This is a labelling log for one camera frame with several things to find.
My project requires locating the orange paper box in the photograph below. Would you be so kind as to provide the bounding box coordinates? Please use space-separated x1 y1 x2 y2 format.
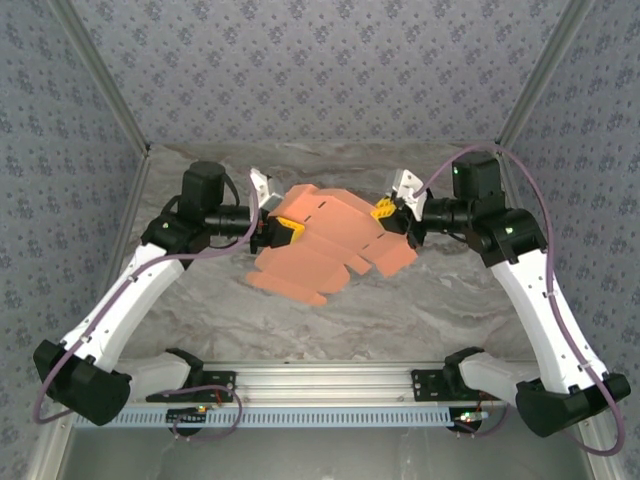
246 183 420 309

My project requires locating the light blue slotted cable duct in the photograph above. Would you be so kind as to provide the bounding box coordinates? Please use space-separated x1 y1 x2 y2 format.
73 404 464 430

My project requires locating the aluminium table side rail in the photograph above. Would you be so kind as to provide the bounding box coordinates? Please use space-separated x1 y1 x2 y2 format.
494 143 531 216
99 144 153 306

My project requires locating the aluminium corner post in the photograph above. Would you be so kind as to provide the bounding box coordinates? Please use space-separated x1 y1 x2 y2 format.
493 0 599 151
48 0 152 157

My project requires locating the aluminium lower frame leg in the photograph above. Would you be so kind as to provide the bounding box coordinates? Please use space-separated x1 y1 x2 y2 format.
574 402 624 480
27 404 76 480

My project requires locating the aluminium slotted base rail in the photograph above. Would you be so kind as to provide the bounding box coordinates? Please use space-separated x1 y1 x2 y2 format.
119 358 544 407

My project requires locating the grey metal panel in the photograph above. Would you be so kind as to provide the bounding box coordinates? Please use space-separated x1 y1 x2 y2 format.
64 427 599 480

